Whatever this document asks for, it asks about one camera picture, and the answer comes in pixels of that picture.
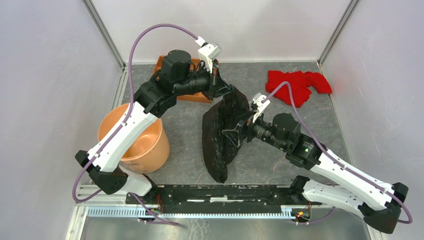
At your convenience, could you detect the orange plastic trash bin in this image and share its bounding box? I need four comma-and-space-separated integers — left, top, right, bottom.
97, 103, 170, 174

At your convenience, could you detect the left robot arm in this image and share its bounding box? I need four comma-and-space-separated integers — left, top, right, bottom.
75, 44, 231, 204

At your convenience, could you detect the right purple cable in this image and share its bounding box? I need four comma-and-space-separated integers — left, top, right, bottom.
264, 81, 414, 225

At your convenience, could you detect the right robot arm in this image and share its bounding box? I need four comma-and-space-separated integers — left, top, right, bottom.
222, 113, 409, 234

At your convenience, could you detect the black plastic trash bag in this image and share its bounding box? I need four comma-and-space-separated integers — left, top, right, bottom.
201, 84, 251, 184

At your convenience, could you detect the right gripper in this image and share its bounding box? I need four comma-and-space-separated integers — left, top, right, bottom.
222, 108, 288, 151

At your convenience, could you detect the aluminium frame post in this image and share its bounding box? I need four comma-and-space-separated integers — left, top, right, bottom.
82, 0, 126, 70
316, 0, 360, 69

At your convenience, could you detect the red cloth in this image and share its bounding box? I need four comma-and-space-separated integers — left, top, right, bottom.
265, 70, 333, 108

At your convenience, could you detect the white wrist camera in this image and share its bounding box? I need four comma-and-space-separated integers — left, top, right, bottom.
195, 36, 222, 74
251, 92, 271, 123

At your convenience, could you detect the right aluminium frame post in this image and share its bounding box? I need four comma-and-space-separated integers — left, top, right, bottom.
316, 0, 360, 69

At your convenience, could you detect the left aluminium frame post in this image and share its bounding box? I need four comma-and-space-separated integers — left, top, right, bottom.
82, 0, 126, 70

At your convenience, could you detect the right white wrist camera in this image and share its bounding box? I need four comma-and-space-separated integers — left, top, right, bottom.
251, 92, 271, 123

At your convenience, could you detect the orange compartment tray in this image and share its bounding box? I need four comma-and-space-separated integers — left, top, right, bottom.
153, 55, 212, 104

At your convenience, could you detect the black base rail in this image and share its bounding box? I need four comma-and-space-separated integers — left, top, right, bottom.
140, 184, 310, 214

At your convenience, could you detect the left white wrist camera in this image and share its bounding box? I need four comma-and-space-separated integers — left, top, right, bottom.
195, 36, 222, 74

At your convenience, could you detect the purple cable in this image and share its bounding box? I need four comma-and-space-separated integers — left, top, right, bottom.
264, 81, 414, 225
71, 23, 201, 204

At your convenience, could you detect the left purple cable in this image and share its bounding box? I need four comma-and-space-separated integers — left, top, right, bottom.
71, 23, 201, 204

